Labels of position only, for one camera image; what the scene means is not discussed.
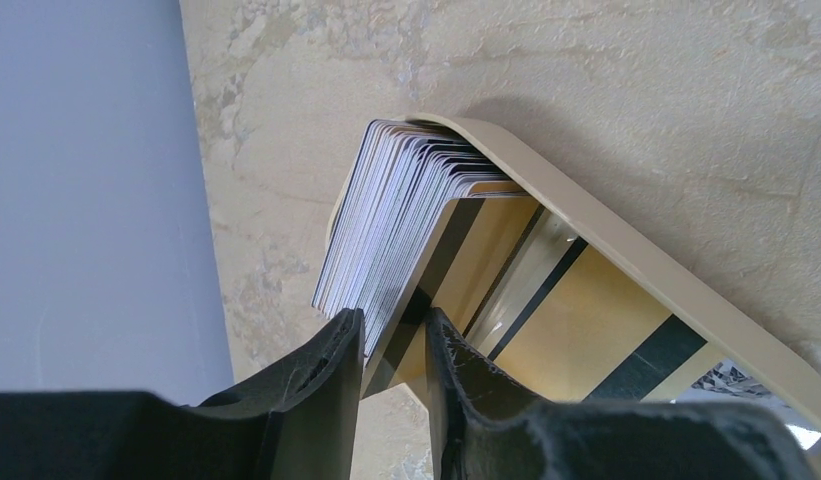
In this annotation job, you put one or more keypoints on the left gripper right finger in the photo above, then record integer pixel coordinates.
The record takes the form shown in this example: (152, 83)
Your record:
(479, 415)

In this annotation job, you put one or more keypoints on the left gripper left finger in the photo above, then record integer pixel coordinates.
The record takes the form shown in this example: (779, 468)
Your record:
(301, 411)

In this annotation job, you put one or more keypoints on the stack of cards in tray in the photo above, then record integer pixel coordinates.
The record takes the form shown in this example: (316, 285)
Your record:
(404, 176)

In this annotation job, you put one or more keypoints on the beige oval card tray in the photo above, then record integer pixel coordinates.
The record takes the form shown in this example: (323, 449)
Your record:
(588, 309)

